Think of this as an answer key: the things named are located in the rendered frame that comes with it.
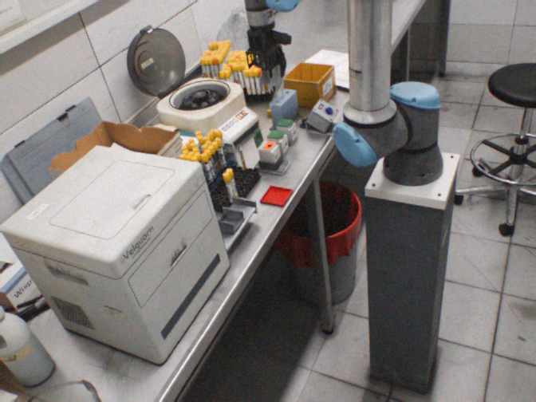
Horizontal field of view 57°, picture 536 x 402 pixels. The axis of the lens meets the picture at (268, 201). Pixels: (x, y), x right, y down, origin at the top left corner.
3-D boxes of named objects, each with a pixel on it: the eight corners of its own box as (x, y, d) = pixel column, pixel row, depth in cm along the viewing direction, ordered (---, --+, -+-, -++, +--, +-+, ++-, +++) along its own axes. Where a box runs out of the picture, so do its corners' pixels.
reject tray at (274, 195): (282, 207, 129) (282, 205, 128) (259, 202, 132) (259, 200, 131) (293, 191, 133) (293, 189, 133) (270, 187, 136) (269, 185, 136)
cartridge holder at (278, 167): (282, 175, 140) (281, 165, 137) (254, 171, 143) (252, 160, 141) (289, 164, 143) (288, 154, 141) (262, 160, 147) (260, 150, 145)
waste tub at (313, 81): (321, 111, 164) (318, 83, 158) (285, 105, 170) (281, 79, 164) (336, 92, 172) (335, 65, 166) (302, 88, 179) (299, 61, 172)
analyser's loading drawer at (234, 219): (218, 269, 112) (212, 254, 109) (193, 263, 115) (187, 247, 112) (258, 212, 126) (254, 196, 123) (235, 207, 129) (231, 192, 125)
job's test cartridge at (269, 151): (275, 169, 140) (272, 150, 136) (261, 167, 142) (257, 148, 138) (281, 161, 143) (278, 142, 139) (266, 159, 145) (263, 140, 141)
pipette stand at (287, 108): (289, 134, 156) (285, 106, 149) (269, 131, 159) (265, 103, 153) (303, 118, 162) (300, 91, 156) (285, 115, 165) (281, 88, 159)
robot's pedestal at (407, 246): (437, 349, 188) (459, 161, 133) (425, 396, 175) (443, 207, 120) (384, 334, 196) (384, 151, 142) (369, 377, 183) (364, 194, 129)
